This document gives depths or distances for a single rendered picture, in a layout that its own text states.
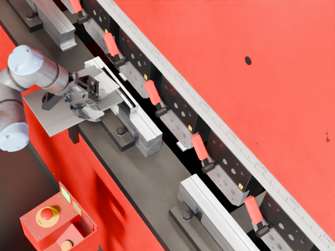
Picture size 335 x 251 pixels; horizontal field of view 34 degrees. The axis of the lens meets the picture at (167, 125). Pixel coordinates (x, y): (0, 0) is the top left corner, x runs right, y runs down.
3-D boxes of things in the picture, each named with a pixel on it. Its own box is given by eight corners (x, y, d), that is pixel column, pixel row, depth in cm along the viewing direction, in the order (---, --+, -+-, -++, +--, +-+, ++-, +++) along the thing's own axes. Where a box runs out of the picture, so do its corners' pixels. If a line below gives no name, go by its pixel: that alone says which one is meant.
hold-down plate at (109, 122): (75, 92, 190) (75, 86, 188) (88, 85, 192) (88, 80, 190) (121, 152, 177) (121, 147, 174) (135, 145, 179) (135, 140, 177)
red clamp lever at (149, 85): (144, 82, 137) (159, 117, 139) (157, 76, 138) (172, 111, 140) (141, 83, 138) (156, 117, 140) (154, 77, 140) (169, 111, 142)
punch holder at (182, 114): (156, 114, 149) (160, 74, 136) (181, 101, 153) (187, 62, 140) (188, 153, 143) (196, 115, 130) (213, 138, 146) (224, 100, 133)
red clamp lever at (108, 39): (102, 34, 146) (117, 67, 147) (115, 29, 147) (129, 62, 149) (100, 36, 147) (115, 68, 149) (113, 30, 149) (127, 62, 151)
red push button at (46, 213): (38, 216, 172) (37, 211, 169) (49, 209, 174) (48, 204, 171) (46, 225, 170) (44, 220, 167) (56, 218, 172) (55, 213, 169)
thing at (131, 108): (97, 73, 184) (97, 67, 181) (105, 70, 185) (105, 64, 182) (130, 113, 175) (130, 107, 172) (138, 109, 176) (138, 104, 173)
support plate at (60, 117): (22, 97, 172) (22, 95, 172) (94, 66, 183) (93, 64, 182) (50, 137, 164) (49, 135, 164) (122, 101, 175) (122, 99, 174)
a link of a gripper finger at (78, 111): (88, 123, 154) (71, 105, 148) (84, 124, 155) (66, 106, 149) (91, 109, 157) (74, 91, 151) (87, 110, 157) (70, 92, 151)
